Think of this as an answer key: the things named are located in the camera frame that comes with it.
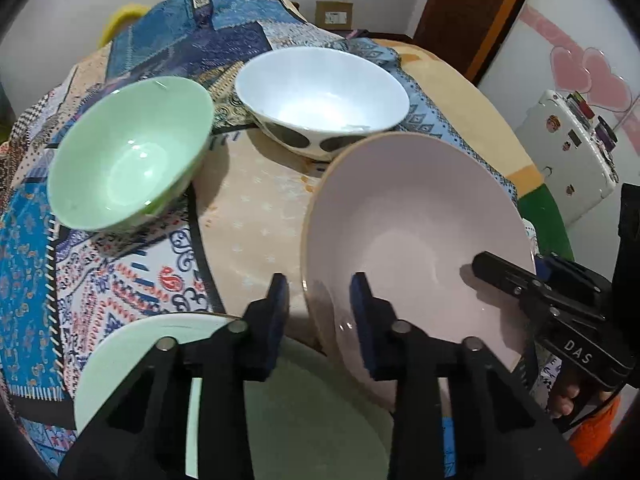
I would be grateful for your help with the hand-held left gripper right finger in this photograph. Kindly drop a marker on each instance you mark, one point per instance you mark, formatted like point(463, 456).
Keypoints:
point(370, 345)

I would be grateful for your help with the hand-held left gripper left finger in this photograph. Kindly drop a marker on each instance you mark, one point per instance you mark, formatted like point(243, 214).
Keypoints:
point(260, 340)

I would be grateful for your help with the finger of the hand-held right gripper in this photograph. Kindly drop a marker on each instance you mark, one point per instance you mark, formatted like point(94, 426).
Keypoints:
point(570, 275)
point(505, 277)

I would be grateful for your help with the light green plate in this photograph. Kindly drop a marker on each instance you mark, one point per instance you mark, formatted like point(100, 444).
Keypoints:
point(300, 425)

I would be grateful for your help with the pink bowl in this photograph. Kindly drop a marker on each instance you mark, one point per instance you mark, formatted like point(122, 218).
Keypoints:
point(410, 220)

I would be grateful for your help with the light green bowl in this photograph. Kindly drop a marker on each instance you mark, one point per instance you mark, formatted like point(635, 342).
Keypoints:
point(130, 160)

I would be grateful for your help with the white bowl with black dots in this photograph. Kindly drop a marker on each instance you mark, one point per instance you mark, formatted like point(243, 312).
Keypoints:
point(320, 95)

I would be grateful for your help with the person's right hand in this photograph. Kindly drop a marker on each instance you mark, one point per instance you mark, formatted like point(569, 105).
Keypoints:
point(564, 395)

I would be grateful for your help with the row of small colourful bottles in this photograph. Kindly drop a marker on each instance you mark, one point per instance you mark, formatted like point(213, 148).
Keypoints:
point(595, 120)

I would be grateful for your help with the patchwork printed blanket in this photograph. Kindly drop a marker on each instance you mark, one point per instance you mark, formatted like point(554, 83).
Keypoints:
point(100, 280)

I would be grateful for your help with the wooden wardrobe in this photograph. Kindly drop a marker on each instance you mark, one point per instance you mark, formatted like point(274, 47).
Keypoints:
point(505, 25)

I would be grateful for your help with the white sliding wardrobe door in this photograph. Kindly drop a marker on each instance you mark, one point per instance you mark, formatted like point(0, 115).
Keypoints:
point(575, 10)

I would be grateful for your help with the brown wooden door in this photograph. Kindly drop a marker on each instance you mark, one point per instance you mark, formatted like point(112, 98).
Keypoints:
point(460, 0)

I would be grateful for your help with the small cardboard box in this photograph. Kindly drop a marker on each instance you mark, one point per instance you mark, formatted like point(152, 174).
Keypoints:
point(334, 14)

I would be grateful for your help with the yellow foam tube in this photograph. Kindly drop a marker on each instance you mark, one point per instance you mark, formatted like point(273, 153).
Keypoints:
point(120, 15)

